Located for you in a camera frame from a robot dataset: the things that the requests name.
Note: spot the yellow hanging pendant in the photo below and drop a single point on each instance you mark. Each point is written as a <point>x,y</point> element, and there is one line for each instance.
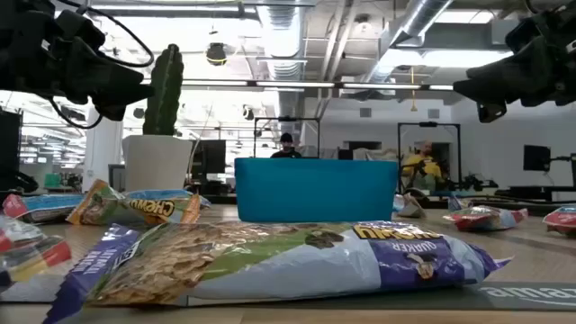
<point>413,105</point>

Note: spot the blue white granola bar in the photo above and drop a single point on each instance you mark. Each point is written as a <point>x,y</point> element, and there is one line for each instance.
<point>411,208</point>

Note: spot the blue speckled granola bar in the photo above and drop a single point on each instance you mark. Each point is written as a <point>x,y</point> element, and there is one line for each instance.
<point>157,194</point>

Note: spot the long ceiling light strip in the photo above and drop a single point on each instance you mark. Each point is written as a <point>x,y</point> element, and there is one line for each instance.
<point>382,86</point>
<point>216,83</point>
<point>294,84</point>

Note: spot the blue granola bar wrapper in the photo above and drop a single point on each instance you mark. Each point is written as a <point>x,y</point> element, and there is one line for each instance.
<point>49,207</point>

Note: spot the grey wall vent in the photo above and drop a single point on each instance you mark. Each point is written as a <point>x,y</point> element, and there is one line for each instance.
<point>433,113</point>
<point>366,112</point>

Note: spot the black desk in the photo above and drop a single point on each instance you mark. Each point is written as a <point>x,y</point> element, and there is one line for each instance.
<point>531,192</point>

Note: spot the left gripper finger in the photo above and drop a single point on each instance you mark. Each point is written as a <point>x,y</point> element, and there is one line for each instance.
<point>103,67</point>
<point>121,93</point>

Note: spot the purple Quaker Chewy bar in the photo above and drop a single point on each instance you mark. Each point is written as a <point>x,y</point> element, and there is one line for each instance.
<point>270,270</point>

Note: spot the grey box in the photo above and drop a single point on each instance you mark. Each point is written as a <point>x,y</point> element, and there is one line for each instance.
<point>116,177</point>

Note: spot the black metal frame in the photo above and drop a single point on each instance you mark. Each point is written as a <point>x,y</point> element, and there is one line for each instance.
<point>288,119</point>
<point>427,124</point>

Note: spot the green orange Chewy bar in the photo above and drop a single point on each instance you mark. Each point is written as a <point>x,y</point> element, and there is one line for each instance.
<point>135,209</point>

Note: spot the white planter pot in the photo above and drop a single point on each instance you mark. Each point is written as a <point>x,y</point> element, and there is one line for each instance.
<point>155,164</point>

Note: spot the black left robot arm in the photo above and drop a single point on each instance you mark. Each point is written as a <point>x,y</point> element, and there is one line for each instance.
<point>18,45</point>

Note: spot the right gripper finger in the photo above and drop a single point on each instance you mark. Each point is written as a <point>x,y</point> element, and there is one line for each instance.
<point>490,92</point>
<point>517,67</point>

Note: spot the black hanging ceiling lamp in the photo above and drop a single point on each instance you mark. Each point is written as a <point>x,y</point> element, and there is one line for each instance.
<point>216,54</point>

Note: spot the green crate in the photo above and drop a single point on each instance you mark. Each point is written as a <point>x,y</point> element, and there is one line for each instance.
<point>52,181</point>

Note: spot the person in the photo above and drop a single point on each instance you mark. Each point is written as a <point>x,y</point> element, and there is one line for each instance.
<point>286,150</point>
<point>423,164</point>

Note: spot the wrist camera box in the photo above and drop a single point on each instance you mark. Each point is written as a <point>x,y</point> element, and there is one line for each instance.
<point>111,111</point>
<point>490,112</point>

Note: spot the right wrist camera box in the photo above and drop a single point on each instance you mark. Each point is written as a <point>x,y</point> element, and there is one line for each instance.
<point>490,112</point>

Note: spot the dark blue granola bar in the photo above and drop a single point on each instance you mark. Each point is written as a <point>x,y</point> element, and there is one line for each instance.
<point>455,204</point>

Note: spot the blue plastic bin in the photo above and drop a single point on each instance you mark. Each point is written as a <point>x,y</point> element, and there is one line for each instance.
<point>315,189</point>

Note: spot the black computer monitor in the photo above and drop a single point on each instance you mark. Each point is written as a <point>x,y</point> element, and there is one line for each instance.
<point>536,157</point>
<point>211,157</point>

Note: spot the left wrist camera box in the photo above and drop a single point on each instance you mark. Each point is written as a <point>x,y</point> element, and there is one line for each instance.
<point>111,111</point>

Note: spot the tall green cactus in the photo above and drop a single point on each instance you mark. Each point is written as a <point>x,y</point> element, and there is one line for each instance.
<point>164,90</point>

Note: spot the black upright panel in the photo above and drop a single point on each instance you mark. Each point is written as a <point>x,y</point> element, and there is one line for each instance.
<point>10,148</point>

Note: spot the black background robot arm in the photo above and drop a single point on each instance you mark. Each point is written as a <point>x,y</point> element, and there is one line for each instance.
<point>472,182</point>

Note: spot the red yellow granola bar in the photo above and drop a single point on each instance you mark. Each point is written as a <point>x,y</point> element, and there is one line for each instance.
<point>27,256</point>

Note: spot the silver ceiling ventilation duct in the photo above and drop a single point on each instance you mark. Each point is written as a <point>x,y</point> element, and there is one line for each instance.
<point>418,18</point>
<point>283,36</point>

